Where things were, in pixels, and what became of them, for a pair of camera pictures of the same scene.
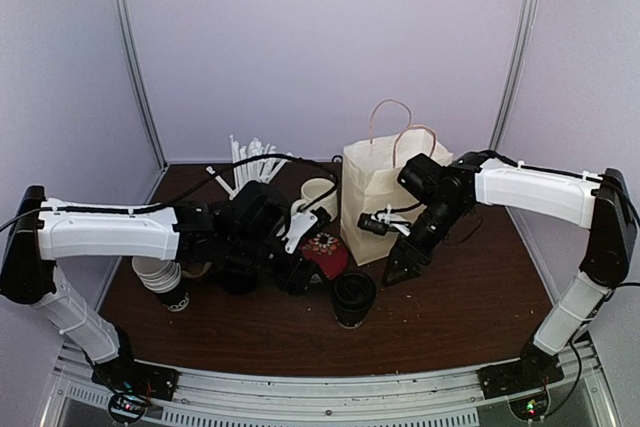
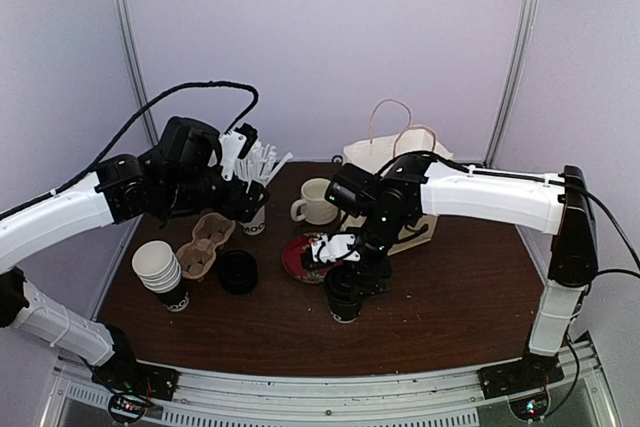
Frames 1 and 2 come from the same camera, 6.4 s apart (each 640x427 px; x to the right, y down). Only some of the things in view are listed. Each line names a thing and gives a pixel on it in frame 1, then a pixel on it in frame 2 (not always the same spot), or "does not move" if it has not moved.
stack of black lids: (238, 282) does not move
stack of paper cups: (164, 278) does not move
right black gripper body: (426, 248) -> (382, 267)
